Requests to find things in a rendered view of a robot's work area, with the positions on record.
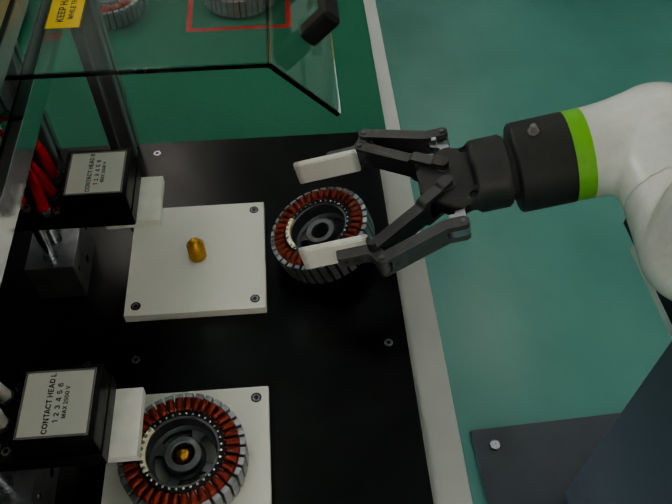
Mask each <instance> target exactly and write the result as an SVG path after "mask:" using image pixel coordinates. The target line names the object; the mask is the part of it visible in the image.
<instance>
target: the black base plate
mask: <svg viewBox="0 0 672 504"><path fill-rule="evenodd" d="M358 138H359V135H358V132H351V133H333V134H314V135H296V136H277V137H259V138H240V139H222V140H203V141H185V142H167V143H148V144H139V146H138V147H137V150H138V154H137V157H135V160H136V162H138V163H139V166H140V169H141V173H142V175H141V177H154V176H163V178H164V181H165V185H164V196H163V207H162V208H170V207H187V206H204V205H221V204H238V203H255V202H264V207H265V240H266V281H267V313H259V314H243V315H228V316H213V317H198V318H183V319H167V320H152V321H137V322H126V321H125V319H124V308H125V299H126V291H127V282H128V274H129V266H130V257H131V249H132V241H133V232H134V230H133V229H131V228H118V229H107V227H106V226H103V227H89V229H90V231H91V234H92V236H93V238H94V241H95V248H94V254H93V261H92V267H91V273H90V280H89V286H88V292H87V296H76V297H60V298H44V299H41V298H40V296H39V294H38V293H37V291H36V289H35V287H34V286H33V284H32V282H31V280H30V278H29V277H28V275H27V273H26V271H25V265H26V261H27V256H28V252H29V248H30V243H31V239H32V235H33V232H32V231H19V232H14V234H13V238H12V242H11V246H10V250H9V254H8V258H7V262H6V266H5V270H4V274H3V278H2V282H1V286H0V382H2V381H16V380H21V376H22V371H23V370H24V369H33V368H47V367H62V366H77V365H83V363H85V362H87V361H89V362H91V363H92V364H103V365H104V367H105V369H106V371H107V373H108V374H112V375H113V377H114V379H115V381H116V383H117V387H116V389H124V388H138V387H143V388H144V390H145V392H146V395H147V394H161V393H175V392H189V391H203V390H217V389H231V388H246V387H260V386H268V387H269V403H270V444H271V485H272V504H434V503H433V497H432V491H431V484H430V478H429V472H428V466H427V459H426V453H425V447H424V441H423V435H422V428H421V422H420V416H419V410H418V403H417V397H416V391H415V385H414V379H413V372H412V366H411V360H410V354H409V347H408V341H407V335H406V329H405V323H404V316H403V310H402V304H401V298H400V291H399V285H398V279H397V273H394V274H392V275H390V276H388V277H384V276H382V275H381V274H380V271H379V269H378V268H377V266H376V265H375V264H374V263H371V262H368V263H363V264H360V265H356V266H357V268H356V269H354V270H353V271H351V270H350V269H349V268H348V270H349V272H350V273H349V274H347V275H346V276H344V275H343V274H342V272H341V276H342V278H340V279H337V280H336V279H335V278H334V279H333V280H334V281H332V282H328V283H327V281H325V283H323V284H319V283H318V282H317V284H311V283H310V282H309V283H303V282H302V281H301V282H300V281H298V280H296V279H294V278H292V277H291V276H290V275H289V274H288V273H287V272H286V271H285V269H284V268H283V266H282V265H281V264H280V262H279V261H278V259H277V258H276V256H275V255H274V253H273V250H272V248H271V245H272V244H271V232H272V231H273V230H272V229H273V226H274V225H276V223H275V222H276V220H277V218H280V217H279V215H280V214H281V212H282V211H285V210H284V209H285V208H286V207H287V206H288V205H289V206H291V204H290V203H291V202H292V201H294V200H296V201H297V202H298V200H297V198H298V197H300V196H301V195H302V196H303V197H304V198H305V195H304V194H305V193H307V192H311V194H312V190H315V189H318V190H320V188H324V187H326V188H327V189H328V187H334V188H336V187H341V188H342V189H343V188H345V189H348V190H349V191H352V192H354V193H355V194H357V195H358V196H359V197H360V198H361V199H362V201H363V202H364V204H365V206H366V208H367V210H368V212H369V214H370V216H371V218H372V220H373V224H374V227H375V230H374V231H375V236H376V235H377V234H379V233H380V232H381V231H382V230H384V229H385V228H386V227H387V226H389V223H388V217H387V211H386V204H385V198H384V192H383V186H382V180H381V173H380V169H377V168H374V167H370V166H366V165H365V166H364V167H363V166H362V167H363V169H362V168H361V170H360V171H359V172H354V173H349V174H345V175H340V176H336V177H331V178H327V179H322V180H317V181H313V182H308V183H304V184H301V183H300V182H299V179H298V177H297V174H296V172H295V169H294V166H293V163H294V162H298V161H303V160H307V159H312V158H316V157H321V156H325V155H326V153H328V152H330V151H334V150H338V149H343V148H347V147H351V146H354V144H355V143H357V141H358ZM298 203H299V202H298ZM105 467H106V464H99V465H85V466H72V467H60V468H59V474H58V480H57V487H56V493H55V499H54V504H101V500H102V492H103V483H104V475H105Z"/></svg>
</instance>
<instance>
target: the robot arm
mask: <svg viewBox="0 0 672 504"><path fill-rule="evenodd" d="M358 135H359V138H358V141H357V143H355V144H354V146H351V147H347V148H343V149H338V150H334V151H330V152H328V153H326V155H325V156H321V157H316V158H312V159H307V160H303V161H298V162H294V163H293V166H294V169H295V172H296V174H297V177H298V179H299V182H300V183H301V184H304V183H308V182H313V181H317V180H322V179H327V178H331V177H336V176H340V175H345V174H349V173H354V172H359V171H360V170H361V168H362V169H363V167H364V166H365V165H366V166H370V167H374V168H377V169H381V170H385V171H389V172H393V173H397V174H401V175H404V176H408V177H411V178H412V179H413V180H414V181H416V182H418V185H419V190H420V195H421V196H420V197H419V198H418V199H417V201H416V203H415V204H414V205H413V206H412V207H411V208H410V209H408V210H407V211H406V212H405V213H403V214H402V215H401V216H400V217H398V218H397V219H396V220H395V221H393V222H392V223H391V224H390V225H389V226H387V227H386V228H385V229H384V230H382V231H381V232H380V233H379V234H377V235H376V236H375V237H374V238H372V239H370V238H369V237H368V235H366V234H363V235H358V236H353V237H349V238H344V239H339V240H334V241H329V242H324V243H320V244H315V245H310V246H305V247H300V248H299V249H298V250H299V255H300V257H301V259H302V261H303V264H304V266H305V268H306V269H312V268H317V267H322V266H327V265H332V264H337V263H339V266H340V267H348V266H353V265H358V264H363V263H368V262H371V263H374V264H375V265H376V266H377V268H378V269H379V271H380V274H381V275H382V276H384V277H388V276H390V275H392V274H394V273H396V272H397V271H399V270H401V269H403V268H405V267H407V266H409V265H411V264H413V263H414V262H416V261H418V260H420V259H422V258H424V257H426V256H428V255H430V254H431V253H433V252H435V251H437V250H439V249H441V248H443V247H445V246H447V245H448V244H451V243H456V242H460V241H465V240H469V239H470V238H471V236H472V233H471V226H470V219H469V217H467V216H466V214H468V213H469V212H471V211H473V210H479V211H480V212H488V211H493V210H497V209H502V208H507V207H511V206H512V204H514V200H516V202H517V205H518V207H519V209H520V210H521V211H523V212H529V211H534V210H539V209H544V208H549V207H553V206H558V205H563V204H568V203H573V202H577V201H582V200H587V199H592V198H597V197H603V196H613V197H615V198H617V199H618V201H619V203H620V205H621V207H622V209H623V212H624V214H625V217H626V220H627V223H628V226H629V229H630V233H631V236H632V239H633V243H634V247H635V250H636V254H637V258H638V262H639V265H640V268H641V270H642V273H643V274H644V276H645V278H646V279H647V281H648V282H649V283H650V285H651V286H652V287H653V288H654V289H655V290H656V291H657V292H659V293H660V294H661V295H662V296H664V297H665V298H667V299H669V300H671V301H672V83H671V82H661V81H659V82H648V83H643V84H640V85H637V86H634V87H632V88H630V89H628V90H626V91H624V92H621V93H619V94H617V95H614V96H612V97H609V98H607V99H604V100H601V101H599V102H596V103H592V104H589V105H585V106H582V107H578V108H573V109H569V110H564V111H560V112H555V113H551V114H546V115H542V116H537V117H533V118H528V119H524V120H519V121H515V122H510V123H507V124H506V125H505V126H504V130H503V138H504V139H502V137H501V136H498V135H497V134H495V135H491V136H486V137H482V138H477V139H472V140H469V141H467V142H466V144H465V145H464V146H463V147H461V148H450V145H449V138H448V132H447V129H446V128H444V127H440V128H436V129H431V130H427V131H417V130H386V129H362V130H360V131H359V132H358ZM371 140H373V141H371ZM432 153H433V154H434V155H428V154H432ZM362 166H363V167H362ZM444 214H447V215H449V218H448V219H446V220H443V221H440V222H438V223H436V224H434V225H432V226H430V227H428V228H426V229H425V230H423V231H421V232H419V231H420V230H421V229H422V228H423V227H425V226H426V225H431V224H433V223H434V222H435V221H436V220H437V219H439V218H440V217H441V216H442V215H444ZM417 232H419V233H417ZM416 233H417V234H416Z"/></svg>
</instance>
